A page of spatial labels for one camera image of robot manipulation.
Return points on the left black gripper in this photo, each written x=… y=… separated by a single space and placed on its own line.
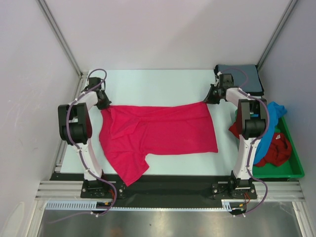
x=105 y=104

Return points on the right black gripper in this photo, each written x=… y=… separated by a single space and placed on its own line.
x=210 y=98

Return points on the pink t shirt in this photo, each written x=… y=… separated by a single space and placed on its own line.
x=130 y=133

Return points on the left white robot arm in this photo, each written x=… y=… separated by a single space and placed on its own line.
x=76 y=129

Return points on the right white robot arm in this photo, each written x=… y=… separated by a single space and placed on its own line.
x=252 y=123

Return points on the folded black t shirt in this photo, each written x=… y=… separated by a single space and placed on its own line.
x=256 y=92

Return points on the dark red t shirt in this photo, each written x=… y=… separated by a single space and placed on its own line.
x=273 y=148

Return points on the green plastic bin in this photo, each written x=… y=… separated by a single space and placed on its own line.
x=292 y=168

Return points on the right aluminium frame post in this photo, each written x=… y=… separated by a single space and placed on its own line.
x=277 y=32

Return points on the aluminium frame post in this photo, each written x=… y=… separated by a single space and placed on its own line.
x=277 y=32
x=44 y=7

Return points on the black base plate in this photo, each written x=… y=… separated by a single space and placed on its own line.
x=160 y=190

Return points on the left aluminium frame post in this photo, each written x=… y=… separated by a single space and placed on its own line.
x=44 y=7

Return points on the white cable duct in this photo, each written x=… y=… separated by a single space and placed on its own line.
x=100 y=206

